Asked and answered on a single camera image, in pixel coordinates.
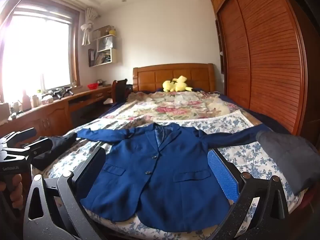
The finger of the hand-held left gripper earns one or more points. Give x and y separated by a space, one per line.
26 133
41 146

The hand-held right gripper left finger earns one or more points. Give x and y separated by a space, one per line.
91 171

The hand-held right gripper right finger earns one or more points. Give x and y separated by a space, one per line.
222 172

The blue suit jacket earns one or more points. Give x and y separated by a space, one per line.
160 180

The person's left hand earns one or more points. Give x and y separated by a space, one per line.
17 192

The black cloth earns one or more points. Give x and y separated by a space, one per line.
62 140

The wooden cabinet desk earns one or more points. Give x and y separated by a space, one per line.
50 120

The cardboard box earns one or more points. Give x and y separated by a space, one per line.
4 113

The pink bottle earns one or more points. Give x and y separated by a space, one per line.
26 102

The blue floral bed sheet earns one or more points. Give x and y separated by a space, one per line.
250 155

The white jar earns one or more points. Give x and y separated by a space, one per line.
36 101

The tissue box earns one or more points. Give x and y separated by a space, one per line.
47 100

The black grippers on desk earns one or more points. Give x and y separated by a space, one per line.
61 92

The grey cloth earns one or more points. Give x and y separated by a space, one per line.
282 155

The red basket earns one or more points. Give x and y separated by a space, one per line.
93 86

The window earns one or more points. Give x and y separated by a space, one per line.
37 50

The wooden chair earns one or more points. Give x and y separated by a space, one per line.
120 90

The pink floral quilt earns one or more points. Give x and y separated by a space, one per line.
162 110

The yellow plush toy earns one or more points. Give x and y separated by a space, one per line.
175 85

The white paper bag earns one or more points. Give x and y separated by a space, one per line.
106 43

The tied cream curtain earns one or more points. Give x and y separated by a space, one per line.
87 27

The wooden slatted wardrobe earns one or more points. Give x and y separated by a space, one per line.
262 55

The white wall shelf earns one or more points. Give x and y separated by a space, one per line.
113 55

